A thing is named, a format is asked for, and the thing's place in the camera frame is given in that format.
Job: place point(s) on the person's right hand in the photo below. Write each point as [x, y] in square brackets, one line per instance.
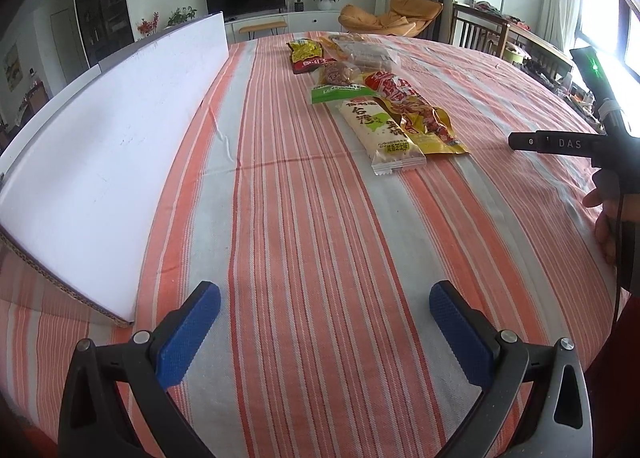
[607, 233]

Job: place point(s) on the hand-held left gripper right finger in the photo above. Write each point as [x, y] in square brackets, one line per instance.
[462, 333]

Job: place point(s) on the window with dark frame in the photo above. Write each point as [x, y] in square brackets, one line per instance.
[607, 23]

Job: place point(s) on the framed wall picture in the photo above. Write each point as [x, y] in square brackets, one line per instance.
[12, 65]

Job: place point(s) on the white cardboard box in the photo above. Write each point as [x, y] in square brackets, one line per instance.
[125, 138]

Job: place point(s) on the green nut packet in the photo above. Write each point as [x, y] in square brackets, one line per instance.
[335, 83]

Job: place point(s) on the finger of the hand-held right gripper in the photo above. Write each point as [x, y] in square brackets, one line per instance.
[550, 142]

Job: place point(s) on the red flower arrangement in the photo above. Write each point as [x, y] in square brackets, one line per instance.
[148, 25]

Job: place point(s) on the white green rice cake packet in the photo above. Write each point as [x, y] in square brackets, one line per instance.
[380, 130]

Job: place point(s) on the green plant in white pot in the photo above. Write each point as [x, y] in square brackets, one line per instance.
[181, 15]

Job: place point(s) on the wooden bench black legs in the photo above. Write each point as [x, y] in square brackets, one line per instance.
[262, 27]

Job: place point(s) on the dining table with chairs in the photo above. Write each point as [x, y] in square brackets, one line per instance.
[25, 103]

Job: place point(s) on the clear packet of brown pastries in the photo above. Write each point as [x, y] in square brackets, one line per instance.
[372, 57]

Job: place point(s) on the cluttered wooden side table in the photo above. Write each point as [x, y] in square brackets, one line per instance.
[545, 53]

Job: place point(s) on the green bowl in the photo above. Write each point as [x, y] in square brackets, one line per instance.
[515, 54]

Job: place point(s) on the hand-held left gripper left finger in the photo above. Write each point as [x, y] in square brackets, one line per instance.
[190, 333]

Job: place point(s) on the dark wooden chair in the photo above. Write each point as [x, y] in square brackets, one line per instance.
[480, 33]

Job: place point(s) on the white television cabinet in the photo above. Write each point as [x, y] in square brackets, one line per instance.
[300, 20]

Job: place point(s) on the orange lounge chair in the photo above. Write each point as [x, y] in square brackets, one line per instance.
[390, 15]

